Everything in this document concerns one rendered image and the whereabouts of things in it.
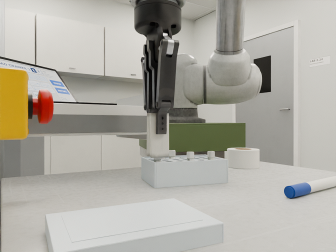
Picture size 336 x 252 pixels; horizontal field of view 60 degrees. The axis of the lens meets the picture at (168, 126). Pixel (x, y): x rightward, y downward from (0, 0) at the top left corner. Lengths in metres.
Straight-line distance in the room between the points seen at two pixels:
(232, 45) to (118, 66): 3.40
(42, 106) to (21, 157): 1.32
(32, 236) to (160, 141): 0.24
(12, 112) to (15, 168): 1.37
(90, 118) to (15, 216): 0.29
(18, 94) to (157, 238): 0.20
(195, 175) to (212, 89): 0.68
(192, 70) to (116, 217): 0.91
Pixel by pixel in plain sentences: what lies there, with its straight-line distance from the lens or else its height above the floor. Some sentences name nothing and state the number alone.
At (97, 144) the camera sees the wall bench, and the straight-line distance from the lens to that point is 3.83.
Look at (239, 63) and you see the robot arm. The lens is 1.09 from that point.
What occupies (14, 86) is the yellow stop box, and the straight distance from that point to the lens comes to 0.33.
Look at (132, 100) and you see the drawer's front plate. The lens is 0.77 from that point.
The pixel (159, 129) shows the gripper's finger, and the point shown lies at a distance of 0.44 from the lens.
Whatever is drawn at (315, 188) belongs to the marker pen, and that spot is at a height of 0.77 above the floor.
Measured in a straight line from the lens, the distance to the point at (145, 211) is 0.27.
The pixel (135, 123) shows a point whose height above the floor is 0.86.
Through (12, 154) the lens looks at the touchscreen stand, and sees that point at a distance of 1.70.
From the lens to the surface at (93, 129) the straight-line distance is 0.59.
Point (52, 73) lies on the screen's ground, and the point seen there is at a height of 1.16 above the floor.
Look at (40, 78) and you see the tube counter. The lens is 1.78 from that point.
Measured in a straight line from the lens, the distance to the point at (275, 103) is 4.18.
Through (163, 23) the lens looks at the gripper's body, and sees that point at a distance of 0.45.
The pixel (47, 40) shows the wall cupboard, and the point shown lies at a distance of 4.17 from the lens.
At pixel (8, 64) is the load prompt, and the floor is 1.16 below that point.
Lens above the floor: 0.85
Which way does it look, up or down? level
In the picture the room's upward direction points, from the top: straight up
